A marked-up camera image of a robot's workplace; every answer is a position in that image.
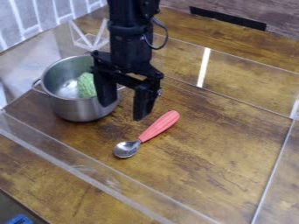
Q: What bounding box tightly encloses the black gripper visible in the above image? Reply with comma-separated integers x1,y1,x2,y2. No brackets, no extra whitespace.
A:
90,24,164,122

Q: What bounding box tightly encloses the pink handled metal spoon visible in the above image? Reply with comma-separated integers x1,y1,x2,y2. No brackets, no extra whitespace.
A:
112,110,180,158

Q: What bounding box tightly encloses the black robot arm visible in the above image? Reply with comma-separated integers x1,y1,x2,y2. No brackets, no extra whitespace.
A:
91,0,164,121

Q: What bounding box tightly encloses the green bumpy toy vegetable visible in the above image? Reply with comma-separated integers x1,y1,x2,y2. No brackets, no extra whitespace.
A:
79,73,98,98

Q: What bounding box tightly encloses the stainless steel pot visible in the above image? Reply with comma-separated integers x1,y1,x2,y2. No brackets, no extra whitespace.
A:
32,55,119,122

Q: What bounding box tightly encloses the blue object at corner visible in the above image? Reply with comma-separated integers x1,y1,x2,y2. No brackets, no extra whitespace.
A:
4,214,33,224

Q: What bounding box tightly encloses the clear acrylic corner bracket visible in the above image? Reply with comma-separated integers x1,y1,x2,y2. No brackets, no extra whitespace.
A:
70,19,110,52

